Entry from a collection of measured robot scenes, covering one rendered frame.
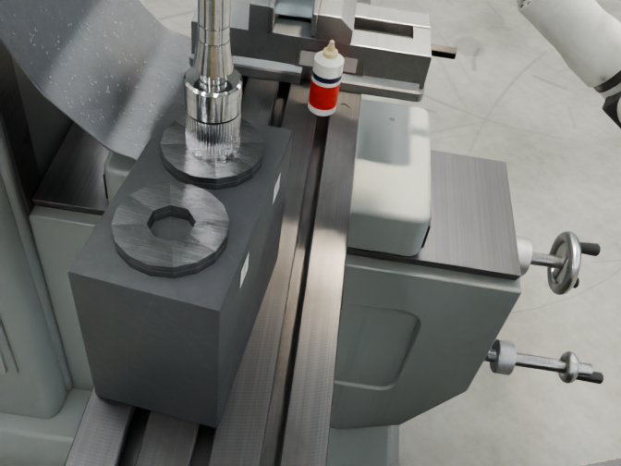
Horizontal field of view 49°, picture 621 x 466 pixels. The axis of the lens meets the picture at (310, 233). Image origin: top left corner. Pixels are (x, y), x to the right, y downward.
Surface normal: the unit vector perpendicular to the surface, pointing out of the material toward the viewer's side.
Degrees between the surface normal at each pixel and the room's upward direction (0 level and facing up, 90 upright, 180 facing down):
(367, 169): 0
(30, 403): 79
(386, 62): 90
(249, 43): 90
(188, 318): 90
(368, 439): 0
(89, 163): 0
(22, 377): 88
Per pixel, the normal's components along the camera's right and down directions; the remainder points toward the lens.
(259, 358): 0.11, -0.67
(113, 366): -0.22, 0.70
